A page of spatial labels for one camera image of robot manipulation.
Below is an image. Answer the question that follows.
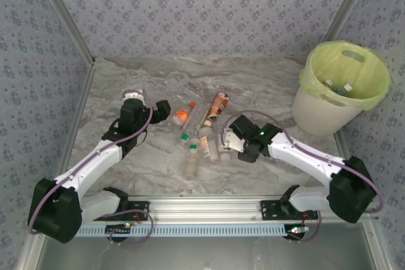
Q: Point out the orange label bottle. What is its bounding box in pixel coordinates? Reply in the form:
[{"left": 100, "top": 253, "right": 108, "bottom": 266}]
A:
[{"left": 171, "top": 101, "right": 197, "bottom": 132}]

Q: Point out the tall green cap bottle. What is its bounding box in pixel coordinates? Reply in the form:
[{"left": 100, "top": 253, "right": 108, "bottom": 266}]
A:
[{"left": 184, "top": 143, "right": 200, "bottom": 179}]

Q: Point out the cream plastic bin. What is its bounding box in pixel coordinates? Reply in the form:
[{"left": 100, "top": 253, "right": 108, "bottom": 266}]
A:
[{"left": 290, "top": 88, "right": 365, "bottom": 137}]

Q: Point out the green plastic bin liner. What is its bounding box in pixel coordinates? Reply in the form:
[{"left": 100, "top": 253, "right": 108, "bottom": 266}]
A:
[{"left": 299, "top": 40, "right": 393, "bottom": 112}]

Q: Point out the small green cap bottle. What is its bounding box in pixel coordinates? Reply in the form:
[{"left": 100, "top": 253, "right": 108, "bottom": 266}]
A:
[{"left": 177, "top": 132, "right": 190, "bottom": 150}]

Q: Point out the brown label bottle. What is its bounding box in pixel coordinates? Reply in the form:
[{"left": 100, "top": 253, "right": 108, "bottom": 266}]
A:
[{"left": 202, "top": 91, "right": 229, "bottom": 127}]

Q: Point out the cream label translucent bottle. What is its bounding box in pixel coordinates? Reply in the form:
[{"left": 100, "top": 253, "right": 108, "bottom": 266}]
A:
[{"left": 197, "top": 126, "right": 219, "bottom": 161}]

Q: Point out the small circuit board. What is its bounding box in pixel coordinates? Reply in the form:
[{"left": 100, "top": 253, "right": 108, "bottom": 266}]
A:
[
  {"left": 286, "top": 225, "right": 310, "bottom": 236},
  {"left": 106, "top": 223, "right": 133, "bottom": 235}
]

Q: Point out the grey metal panel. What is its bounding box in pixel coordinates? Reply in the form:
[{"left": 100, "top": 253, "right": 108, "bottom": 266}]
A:
[{"left": 40, "top": 236, "right": 374, "bottom": 270}]

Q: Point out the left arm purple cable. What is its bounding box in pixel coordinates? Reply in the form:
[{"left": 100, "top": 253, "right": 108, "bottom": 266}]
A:
[{"left": 27, "top": 88, "right": 155, "bottom": 236}]

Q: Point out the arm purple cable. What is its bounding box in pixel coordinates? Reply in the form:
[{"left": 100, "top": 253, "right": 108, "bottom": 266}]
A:
[
  {"left": 221, "top": 110, "right": 386, "bottom": 214},
  {"left": 27, "top": 88, "right": 155, "bottom": 236}
]

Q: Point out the aluminium table side rail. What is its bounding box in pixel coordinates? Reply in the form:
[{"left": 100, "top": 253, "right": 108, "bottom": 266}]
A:
[
  {"left": 14, "top": 59, "right": 97, "bottom": 270},
  {"left": 333, "top": 130, "right": 393, "bottom": 270}
]

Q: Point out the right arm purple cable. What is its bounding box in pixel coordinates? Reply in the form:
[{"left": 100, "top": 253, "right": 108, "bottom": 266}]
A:
[{"left": 221, "top": 110, "right": 386, "bottom": 214}]

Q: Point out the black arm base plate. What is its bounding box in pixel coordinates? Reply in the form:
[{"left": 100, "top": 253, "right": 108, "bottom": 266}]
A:
[
  {"left": 259, "top": 200, "right": 319, "bottom": 222},
  {"left": 92, "top": 200, "right": 150, "bottom": 222}
]

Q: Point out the aluminium mounting rail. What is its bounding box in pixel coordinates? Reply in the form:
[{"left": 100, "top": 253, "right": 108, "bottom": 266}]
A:
[{"left": 75, "top": 195, "right": 322, "bottom": 222}]

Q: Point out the slotted blue cable duct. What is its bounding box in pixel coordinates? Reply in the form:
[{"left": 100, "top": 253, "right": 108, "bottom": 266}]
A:
[{"left": 75, "top": 223, "right": 306, "bottom": 238}]

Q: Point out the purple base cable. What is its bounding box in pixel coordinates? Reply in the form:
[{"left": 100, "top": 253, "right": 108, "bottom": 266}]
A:
[
  {"left": 287, "top": 211, "right": 325, "bottom": 244},
  {"left": 103, "top": 209, "right": 154, "bottom": 246}
]

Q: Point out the aluminium frame post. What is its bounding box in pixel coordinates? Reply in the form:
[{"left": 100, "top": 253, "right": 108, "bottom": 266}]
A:
[
  {"left": 321, "top": 0, "right": 379, "bottom": 43},
  {"left": 31, "top": 0, "right": 96, "bottom": 64}
]

